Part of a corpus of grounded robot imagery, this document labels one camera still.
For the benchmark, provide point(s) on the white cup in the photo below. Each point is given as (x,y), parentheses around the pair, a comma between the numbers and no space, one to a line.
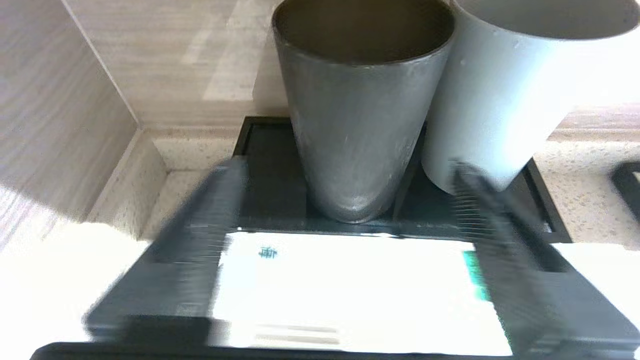
(500,100)

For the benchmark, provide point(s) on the long clear packet green label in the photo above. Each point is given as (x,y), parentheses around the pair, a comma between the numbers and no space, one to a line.
(350,290)

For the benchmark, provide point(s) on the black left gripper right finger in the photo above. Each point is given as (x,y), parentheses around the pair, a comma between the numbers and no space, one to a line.
(540,300)

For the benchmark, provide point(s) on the dark metal cup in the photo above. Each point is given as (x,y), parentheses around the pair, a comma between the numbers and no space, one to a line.
(360,125)

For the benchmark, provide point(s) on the black square soap dish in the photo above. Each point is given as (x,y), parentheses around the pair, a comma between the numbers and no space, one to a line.
(629,187)

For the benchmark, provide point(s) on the black amenity tray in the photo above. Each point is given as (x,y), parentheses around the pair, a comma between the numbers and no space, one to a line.
(272,190)

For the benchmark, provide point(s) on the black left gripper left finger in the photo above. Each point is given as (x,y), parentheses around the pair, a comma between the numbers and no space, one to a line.
(175,280)

